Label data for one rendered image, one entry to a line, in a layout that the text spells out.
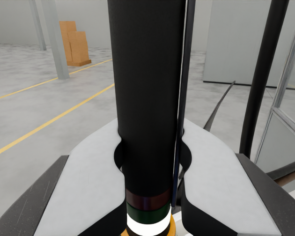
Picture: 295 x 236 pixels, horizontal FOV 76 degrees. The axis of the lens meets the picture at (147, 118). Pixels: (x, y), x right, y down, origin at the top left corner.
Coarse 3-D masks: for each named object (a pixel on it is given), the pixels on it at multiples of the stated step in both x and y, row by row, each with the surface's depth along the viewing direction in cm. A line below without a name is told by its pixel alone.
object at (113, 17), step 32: (128, 0) 7; (160, 0) 7; (128, 32) 7; (160, 32) 7; (128, 64) 8; (160, 64) 8; (128, 96) 8; (160, 96) 8; (128, 128) 9; (160, 128) 9; (128, 160) 10; (160, 160) 10; (160, 192) 11
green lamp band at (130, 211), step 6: (126, 204) 12; (168, 204) 12; (132, 210) 12; (138, 210) 12; (156, 210) 12; (162, 210) 12; (168, 210) 13; (132, 216) 12; (138, 216) 12; (144, 216) 12; (150, 216) 12; (156, 216) 12; (162, 216) 12; (144, 222) 12; (150, 222) 12
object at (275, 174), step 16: (272, 0) 11; (288, 0) 11; (272, 16) 12; (272, 32) 12; (272, 48) 12; (256, 64) 13; (256, 80) 13; (256, 96) 14; (256, 112) 14; (240, 144) 16; (272, 176) 21
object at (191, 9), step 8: (192, 0) 7; (192, 8) 7; (192, 16) 8; (192, 24) 8; (192, 32) 8; (184, 40) 8; (184, 48) 8; (184, 56) 8; (184, 64) 8; (184, 72) 9; (184, 80) 9; (184, 88) 9; (184, 96) 9; (184, 104) 9; (184, 112) 10; (176, 144) 10; (176, 152) 11; (176, 160) 11; (176, 168) 11; (176, 176) 11; (176, 184) 12; (176, 192) 12
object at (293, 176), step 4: (292, 172) 24; (284, 176) 23; (288, 176) 23; (292, 176) 23; (276, 180) 22; (280, 180) 23; (284, 180) 23; (288, 180) 23; (292, 180) 23; (280, 184) 22; (284, 184) 23
